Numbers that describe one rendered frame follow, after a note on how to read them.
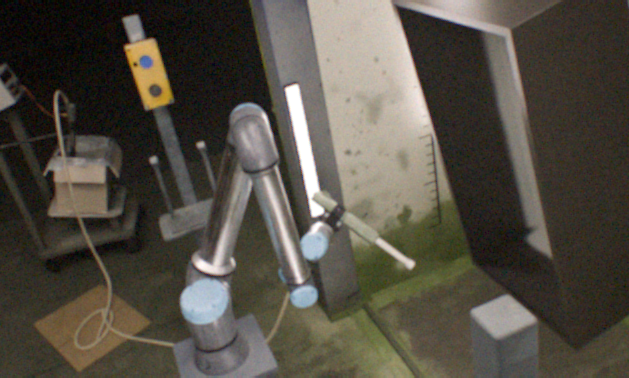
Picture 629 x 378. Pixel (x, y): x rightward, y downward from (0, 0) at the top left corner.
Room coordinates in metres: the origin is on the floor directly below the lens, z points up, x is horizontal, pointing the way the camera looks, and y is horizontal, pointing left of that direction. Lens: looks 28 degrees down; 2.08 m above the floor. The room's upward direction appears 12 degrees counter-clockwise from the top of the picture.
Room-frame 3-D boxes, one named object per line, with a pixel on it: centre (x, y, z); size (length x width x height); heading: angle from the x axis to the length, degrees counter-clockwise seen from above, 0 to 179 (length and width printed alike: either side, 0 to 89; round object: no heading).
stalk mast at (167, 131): (2.49, 0.57, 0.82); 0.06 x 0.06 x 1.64; 16
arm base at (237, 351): (1.61, 0.42, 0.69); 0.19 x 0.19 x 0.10
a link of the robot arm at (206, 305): (1.62, 0.42, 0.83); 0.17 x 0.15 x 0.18; 4
